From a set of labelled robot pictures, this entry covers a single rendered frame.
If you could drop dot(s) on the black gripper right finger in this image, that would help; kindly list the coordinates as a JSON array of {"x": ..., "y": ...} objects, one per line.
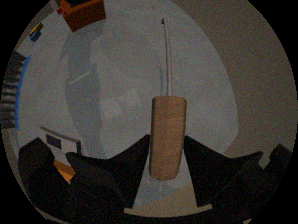
[{"x": 211, "y": 172}]

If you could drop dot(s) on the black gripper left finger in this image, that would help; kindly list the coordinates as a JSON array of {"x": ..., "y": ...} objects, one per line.
[{"x": 122, "y": 173}]

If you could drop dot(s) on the blue flat strip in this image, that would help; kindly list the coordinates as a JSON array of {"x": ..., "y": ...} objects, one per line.
[{"x": 17, "y": 98}]

